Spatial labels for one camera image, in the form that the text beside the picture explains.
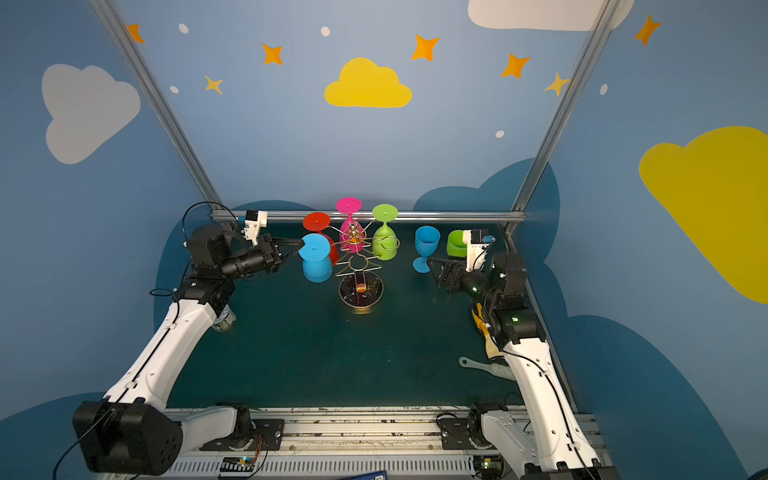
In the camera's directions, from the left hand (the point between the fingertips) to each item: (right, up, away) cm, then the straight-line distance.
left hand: (302, 241), depth 70 cm
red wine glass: (+1, +6, +12) cm, 13 cm away
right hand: (+34, -4, +1) cm, 34 cm away
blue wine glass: (+34, +2, +31) cm, 46 cm away
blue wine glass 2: (+4, -4, 0) cm, 5 cm away
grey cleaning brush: (+51, -36, +14) cm, 64 cm away
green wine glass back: (+19, +2, +21) cm, 29 cm away
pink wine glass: (+11, +3, +8) cm, 14 cm away
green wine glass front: (+43, -1, +26) cm, 50 cm away
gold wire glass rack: (+11, -15, +31) cm, 36 cm away
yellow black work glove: (+52, -31, +18) cm, 63 cm away
